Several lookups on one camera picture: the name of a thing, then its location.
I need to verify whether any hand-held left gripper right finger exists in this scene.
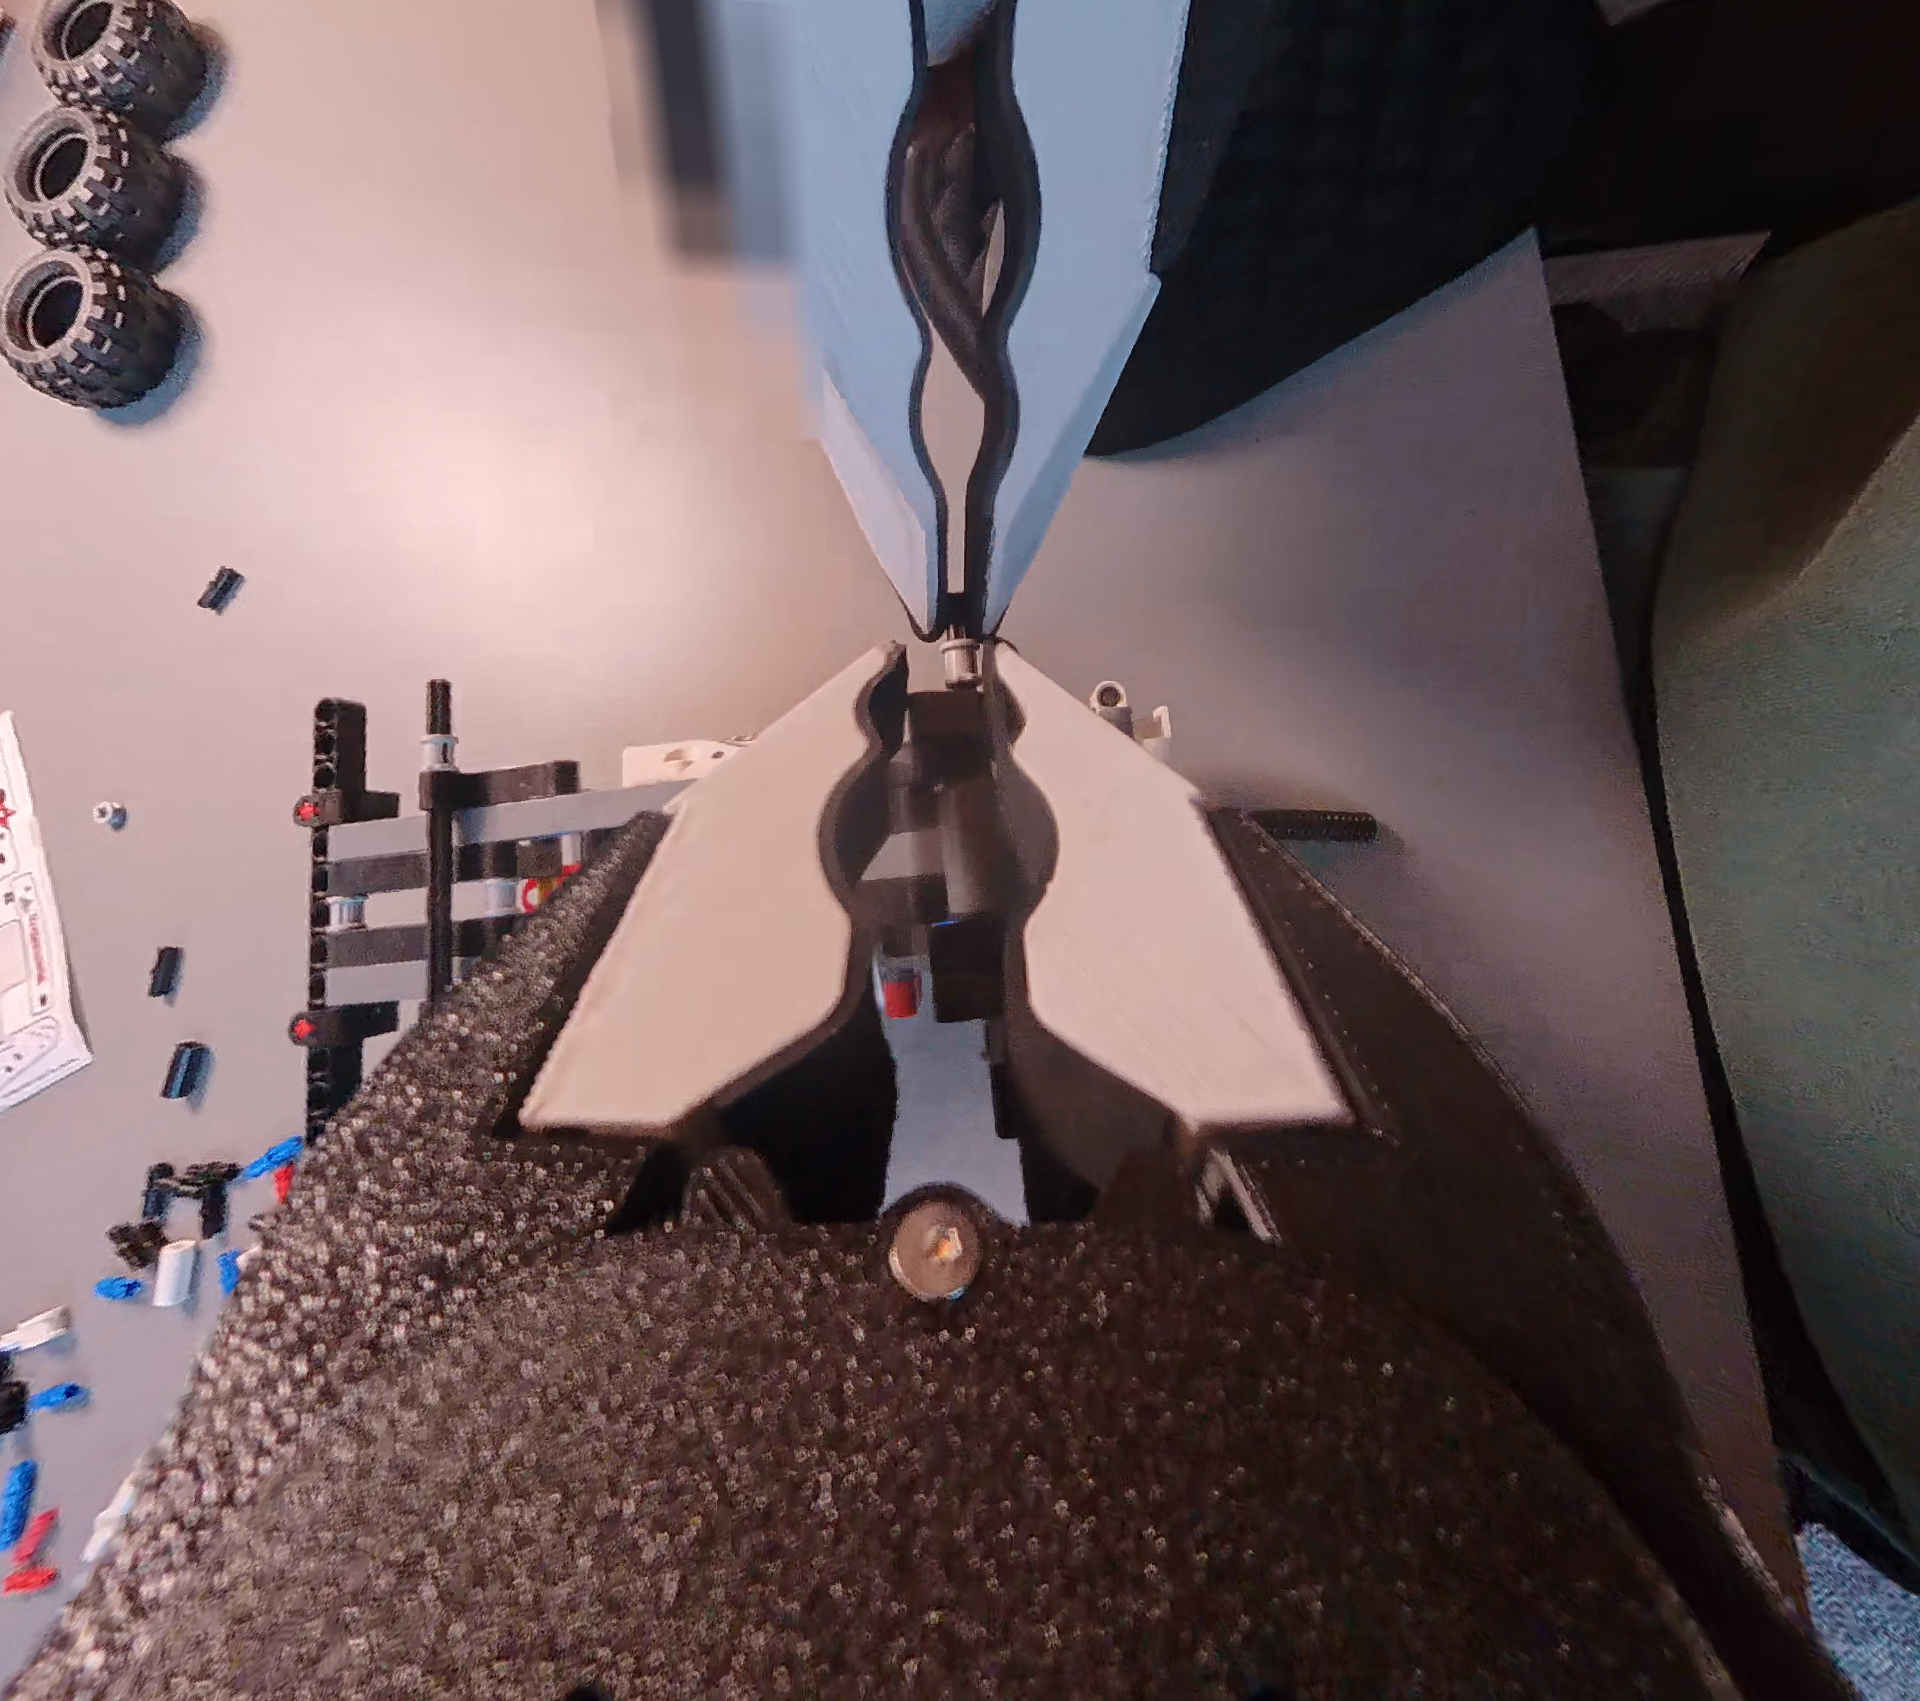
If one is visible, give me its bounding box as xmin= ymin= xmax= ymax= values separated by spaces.
xmin=982 ymin=639 xmax=1356 ymax=1142

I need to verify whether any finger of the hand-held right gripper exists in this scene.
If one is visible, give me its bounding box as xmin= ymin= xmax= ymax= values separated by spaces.
xmin=695 ymin=0 xmax=962 ymax=633
xmin=970 ymin=0 xmax=1206 ymax=632

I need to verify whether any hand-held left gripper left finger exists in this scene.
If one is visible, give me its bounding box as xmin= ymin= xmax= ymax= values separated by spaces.
xmin=515 ymin=638 xmax=917 ymax=1145

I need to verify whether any toy truck chassis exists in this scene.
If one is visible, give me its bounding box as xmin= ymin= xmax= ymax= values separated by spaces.
xmin=283 ymin=628 xmax=1374 ymax=1132

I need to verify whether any grey desk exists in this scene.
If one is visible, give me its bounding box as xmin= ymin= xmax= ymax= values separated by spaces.
xmin=0 ymin=0 xmax=1801 ymax=1629

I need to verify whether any pile of small toy parts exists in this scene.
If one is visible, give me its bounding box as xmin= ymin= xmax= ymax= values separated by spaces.
xmin=0 ymin=1135 xmax=309 ymax=1600

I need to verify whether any person's torso green sweatshirt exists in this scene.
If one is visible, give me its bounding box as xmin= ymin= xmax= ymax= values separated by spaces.
xmin=1650 ymin=215 xmax=1920 ymax=1545

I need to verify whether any white sticker sheet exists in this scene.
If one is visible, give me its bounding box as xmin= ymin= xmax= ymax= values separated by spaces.
xmin=0 ymin=710 xmax=96 ymax=1114

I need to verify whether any black toy tyre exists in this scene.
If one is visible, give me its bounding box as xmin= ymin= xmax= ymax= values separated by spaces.
xmin=0 ymin=245 xmax=199 ymax=411
xmin=0 ymin=102 xmax=189 ymax=266
xmin=29 ymin=0 xmax=211 ymax=120

